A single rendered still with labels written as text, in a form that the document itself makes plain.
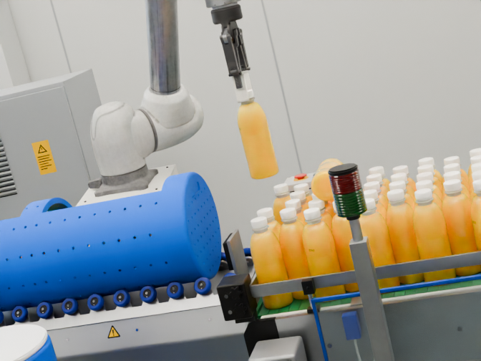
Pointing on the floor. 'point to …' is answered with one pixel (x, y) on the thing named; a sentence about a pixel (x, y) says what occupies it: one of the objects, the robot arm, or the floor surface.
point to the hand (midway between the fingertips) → (243, 87)
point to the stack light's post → (371, 299)
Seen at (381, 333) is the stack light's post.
